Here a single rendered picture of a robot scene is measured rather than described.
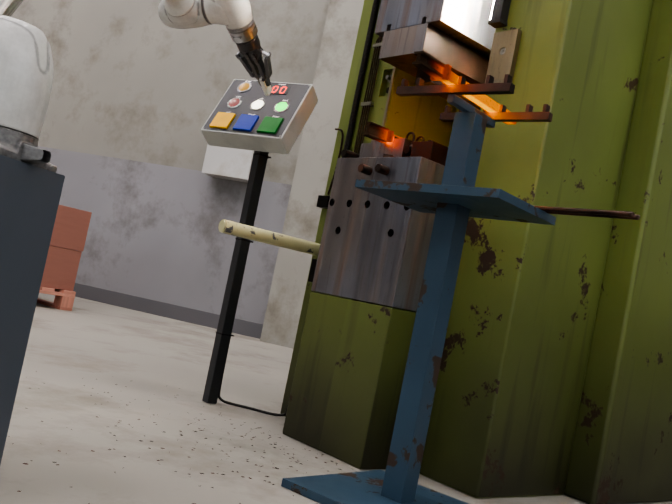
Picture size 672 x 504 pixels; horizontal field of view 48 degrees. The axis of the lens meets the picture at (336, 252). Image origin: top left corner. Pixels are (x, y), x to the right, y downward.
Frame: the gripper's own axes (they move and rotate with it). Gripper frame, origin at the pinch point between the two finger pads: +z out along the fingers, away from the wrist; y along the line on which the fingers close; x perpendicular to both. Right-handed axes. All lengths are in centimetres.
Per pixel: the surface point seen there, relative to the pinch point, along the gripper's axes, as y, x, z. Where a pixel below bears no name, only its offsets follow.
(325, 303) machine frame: 37, -59, 36
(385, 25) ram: 35.4, 27.2, -5.1
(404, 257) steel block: 64, -49, 17
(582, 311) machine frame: 111, -34, 52
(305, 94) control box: 6.4, 10.9, 13.2
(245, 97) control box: -16.9, 6.8, 13.2
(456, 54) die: 60, 24, 3
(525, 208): 103, -55, -19
